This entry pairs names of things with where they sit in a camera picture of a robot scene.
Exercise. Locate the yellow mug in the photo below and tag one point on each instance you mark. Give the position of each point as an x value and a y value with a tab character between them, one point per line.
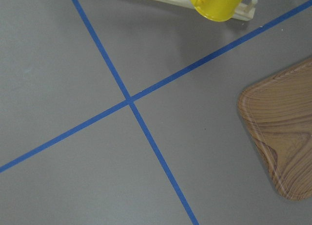
216	10

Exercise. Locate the wooden cutting board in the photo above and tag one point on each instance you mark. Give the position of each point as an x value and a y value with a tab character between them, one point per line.
277	112

